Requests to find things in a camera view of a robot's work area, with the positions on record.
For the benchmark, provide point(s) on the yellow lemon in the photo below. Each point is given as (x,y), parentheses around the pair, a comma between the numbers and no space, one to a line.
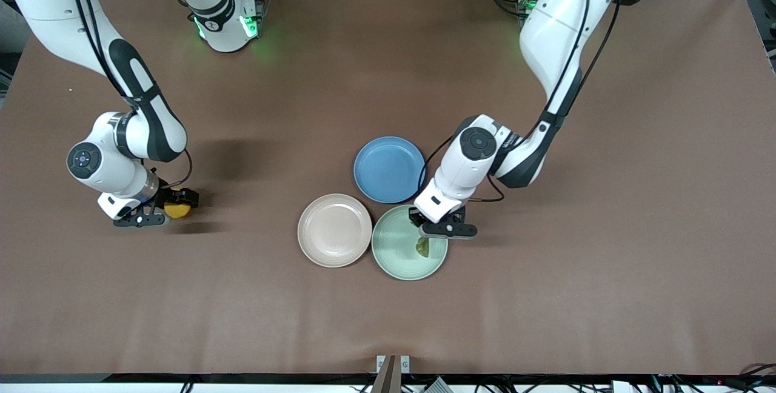
(177,211)

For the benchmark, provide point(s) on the green lettuce leaf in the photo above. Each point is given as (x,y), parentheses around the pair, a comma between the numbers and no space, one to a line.
(422,248)

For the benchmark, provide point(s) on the mint green plate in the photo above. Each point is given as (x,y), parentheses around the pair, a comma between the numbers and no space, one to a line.
(397,253)

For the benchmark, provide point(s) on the blue plate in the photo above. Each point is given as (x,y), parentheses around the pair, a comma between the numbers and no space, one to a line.
(388,168)

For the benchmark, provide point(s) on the beige pink plate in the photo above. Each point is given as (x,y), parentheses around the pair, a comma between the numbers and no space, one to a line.
(334,230)

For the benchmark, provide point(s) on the metal bracket with post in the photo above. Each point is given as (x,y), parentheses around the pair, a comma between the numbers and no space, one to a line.
(391,372)

